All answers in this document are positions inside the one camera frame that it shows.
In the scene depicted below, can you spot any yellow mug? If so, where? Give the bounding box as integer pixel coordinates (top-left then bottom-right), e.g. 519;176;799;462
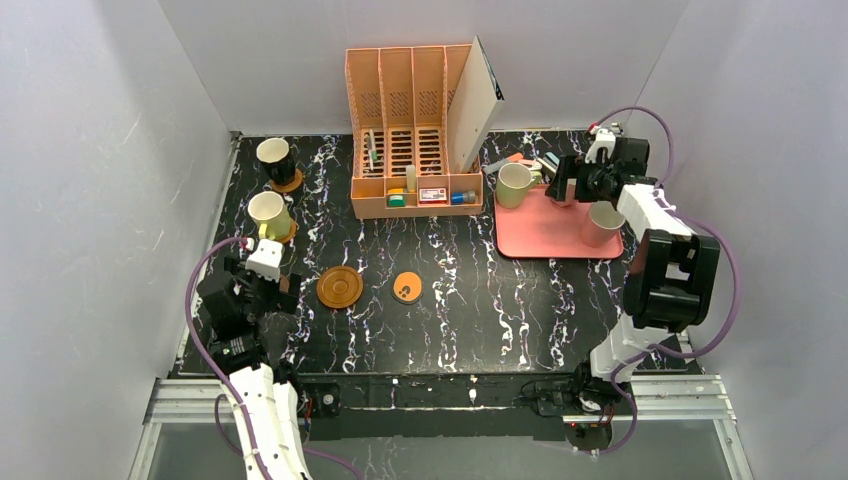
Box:
247;191;293;240

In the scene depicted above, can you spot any black mug white inside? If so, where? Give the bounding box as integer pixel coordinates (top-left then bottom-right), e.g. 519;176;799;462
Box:
256;137;296;186

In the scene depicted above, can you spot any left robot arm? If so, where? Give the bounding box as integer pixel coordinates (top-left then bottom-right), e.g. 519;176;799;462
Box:
196;256;312;479

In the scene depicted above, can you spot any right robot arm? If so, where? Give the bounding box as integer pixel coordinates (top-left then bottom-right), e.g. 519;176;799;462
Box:
546;138;721;403

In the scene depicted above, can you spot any plain orange coaster near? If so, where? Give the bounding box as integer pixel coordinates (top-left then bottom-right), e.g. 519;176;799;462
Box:
274;220;298;244

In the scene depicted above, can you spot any plain orange coaster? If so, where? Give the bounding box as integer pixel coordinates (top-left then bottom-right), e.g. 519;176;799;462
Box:
274;220;298;244
269;168;304;193

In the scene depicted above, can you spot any ridged orange round coaster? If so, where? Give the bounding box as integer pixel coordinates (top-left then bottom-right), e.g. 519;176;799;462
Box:
316;265;364;309

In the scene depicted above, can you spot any plain orange coaster far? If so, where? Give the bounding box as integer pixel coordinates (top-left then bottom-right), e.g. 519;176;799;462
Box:
269;168;304;193

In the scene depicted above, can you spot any orange coaster with black logo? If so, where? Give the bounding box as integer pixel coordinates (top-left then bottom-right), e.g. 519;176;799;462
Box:
391;271;423;305

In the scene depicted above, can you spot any teal eraser block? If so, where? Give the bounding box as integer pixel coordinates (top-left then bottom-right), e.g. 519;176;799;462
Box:
537;152;560;177

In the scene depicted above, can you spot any pink tray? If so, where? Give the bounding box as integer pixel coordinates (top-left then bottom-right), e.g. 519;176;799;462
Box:
494;186;624;260

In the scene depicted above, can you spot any green mug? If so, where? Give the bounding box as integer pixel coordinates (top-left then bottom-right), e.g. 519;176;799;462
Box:
495;163;542;209

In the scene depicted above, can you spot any grey marker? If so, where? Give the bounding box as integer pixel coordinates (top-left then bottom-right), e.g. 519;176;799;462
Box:
482;159;511;175

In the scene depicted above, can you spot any blue grey bottle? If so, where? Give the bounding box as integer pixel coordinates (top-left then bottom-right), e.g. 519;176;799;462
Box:
450;190;477;205

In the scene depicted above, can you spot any white leaning book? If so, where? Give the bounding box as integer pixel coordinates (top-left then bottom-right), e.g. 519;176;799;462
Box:
447;36;505;174

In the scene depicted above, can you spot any red white card box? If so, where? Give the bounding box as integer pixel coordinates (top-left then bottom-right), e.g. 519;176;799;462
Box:
418;188;448;205

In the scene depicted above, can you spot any white tube in organizer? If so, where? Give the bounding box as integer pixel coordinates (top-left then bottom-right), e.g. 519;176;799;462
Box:
405;165;417;193

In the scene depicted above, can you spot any pen in organizer slot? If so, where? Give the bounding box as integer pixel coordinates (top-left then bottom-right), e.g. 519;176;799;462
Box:
365;129;379;170

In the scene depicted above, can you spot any orange desk file organizer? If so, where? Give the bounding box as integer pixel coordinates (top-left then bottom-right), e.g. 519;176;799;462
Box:
345;44;484;220

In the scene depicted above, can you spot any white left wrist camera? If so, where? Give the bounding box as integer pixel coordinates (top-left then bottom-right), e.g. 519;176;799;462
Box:
245;239;283;283

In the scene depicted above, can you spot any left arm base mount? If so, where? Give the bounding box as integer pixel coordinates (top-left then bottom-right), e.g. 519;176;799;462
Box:
294;379;341;447

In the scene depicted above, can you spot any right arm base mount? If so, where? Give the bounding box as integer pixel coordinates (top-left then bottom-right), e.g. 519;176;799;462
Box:
518;376;634;455

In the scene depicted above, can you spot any aluminium front rail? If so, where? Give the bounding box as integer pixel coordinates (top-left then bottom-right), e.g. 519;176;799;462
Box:
144;371;737;423

